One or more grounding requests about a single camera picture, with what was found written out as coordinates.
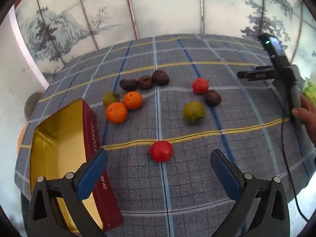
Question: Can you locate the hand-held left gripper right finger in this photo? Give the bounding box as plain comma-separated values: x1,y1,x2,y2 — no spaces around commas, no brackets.
210,149,290,237

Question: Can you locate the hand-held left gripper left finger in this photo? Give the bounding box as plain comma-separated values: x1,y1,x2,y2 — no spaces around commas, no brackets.
27,148,109,237

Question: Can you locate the dark wrinkled passion fruit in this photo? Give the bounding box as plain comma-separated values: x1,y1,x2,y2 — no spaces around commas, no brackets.
204,89,221,107
151,70,170,86
137,75,154,90
119,78,138,91

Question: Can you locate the red tin box gold inside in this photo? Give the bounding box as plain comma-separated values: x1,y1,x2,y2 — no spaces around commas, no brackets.
29,98,124,233

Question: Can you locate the green tomato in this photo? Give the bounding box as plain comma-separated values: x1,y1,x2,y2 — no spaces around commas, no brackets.
103,91,121,107
183,101,206,125

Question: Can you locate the orange mandarin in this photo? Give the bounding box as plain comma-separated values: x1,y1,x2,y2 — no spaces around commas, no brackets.
105,102,128,125
123,91,143,110

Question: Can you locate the red tomato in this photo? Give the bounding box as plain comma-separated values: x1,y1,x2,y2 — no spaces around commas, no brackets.
192,78,210,95
150,140,174,163

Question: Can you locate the person's right hand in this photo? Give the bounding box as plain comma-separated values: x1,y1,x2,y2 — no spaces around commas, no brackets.
292,95,316,146

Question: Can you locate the blue grey plaid tablecloth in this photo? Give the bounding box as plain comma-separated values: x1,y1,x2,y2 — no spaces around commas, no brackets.
13,33,316,237

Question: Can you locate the green and white object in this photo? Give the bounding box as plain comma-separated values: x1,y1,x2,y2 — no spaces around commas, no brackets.
302,78,316,102

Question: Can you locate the orange round object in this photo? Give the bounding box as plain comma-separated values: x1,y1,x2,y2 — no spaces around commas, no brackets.
17,123,28,153

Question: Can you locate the round grey stone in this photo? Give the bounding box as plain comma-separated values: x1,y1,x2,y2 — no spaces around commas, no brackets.
24,92,45,121

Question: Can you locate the painted landscape folding screen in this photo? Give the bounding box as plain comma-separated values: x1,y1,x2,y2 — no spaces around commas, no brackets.
15,0,316,79

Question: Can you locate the black cable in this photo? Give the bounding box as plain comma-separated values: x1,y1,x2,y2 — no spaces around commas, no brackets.
281,54,309,223

